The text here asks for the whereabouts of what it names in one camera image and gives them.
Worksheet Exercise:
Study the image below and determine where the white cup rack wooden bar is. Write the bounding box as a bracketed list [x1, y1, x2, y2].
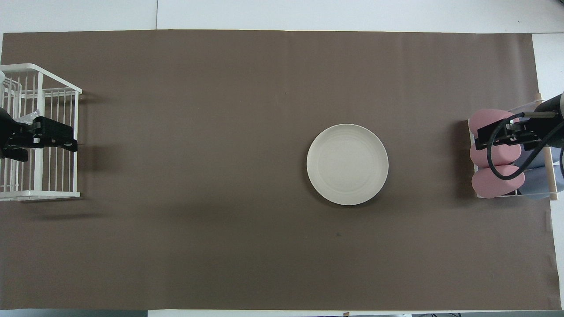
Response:
[468, 92, 559, 202]

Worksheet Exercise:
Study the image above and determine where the blue plastic cup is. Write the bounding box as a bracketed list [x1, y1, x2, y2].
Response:
[513, 147, 548, 170]
[518, 164, 564, 200]

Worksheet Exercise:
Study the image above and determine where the pink plastic cup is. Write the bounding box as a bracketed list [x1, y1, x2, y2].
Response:
[470, 142, 522, 168]
[468, 109, 520, 138]
[471, 165, 526, 199]

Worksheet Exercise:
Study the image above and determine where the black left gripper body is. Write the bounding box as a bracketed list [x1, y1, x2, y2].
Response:
[0, 108, 42, 162]

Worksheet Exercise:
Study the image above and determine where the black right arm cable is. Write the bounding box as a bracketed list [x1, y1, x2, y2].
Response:
[486, 112, 564, 181]

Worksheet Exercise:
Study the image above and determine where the cream round plate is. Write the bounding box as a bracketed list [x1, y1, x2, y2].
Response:
[307, 124, 389, 206]

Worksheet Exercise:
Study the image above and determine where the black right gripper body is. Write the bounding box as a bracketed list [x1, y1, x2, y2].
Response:
[535, 92, 564, 148]

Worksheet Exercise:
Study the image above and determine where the brown table mat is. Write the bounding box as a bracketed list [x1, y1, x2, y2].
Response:
[0, 29, 562, 311]

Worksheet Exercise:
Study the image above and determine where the white wire dish rack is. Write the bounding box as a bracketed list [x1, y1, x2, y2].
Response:
[0, 63, 83, 202]

